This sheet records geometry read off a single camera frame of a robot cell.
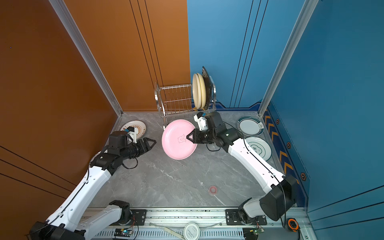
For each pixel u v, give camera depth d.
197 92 0.72
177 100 0.89
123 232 0.71
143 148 0.66
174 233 0.70
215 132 0.56
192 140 0.67
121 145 0.60
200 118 0.67
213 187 0.83
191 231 0.65
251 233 0.70
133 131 0.71
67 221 0.39
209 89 0.78
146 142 0.68
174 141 0.75
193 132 0.68
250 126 1.16
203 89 0.74
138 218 0.74
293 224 0.68
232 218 0.72
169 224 0.72
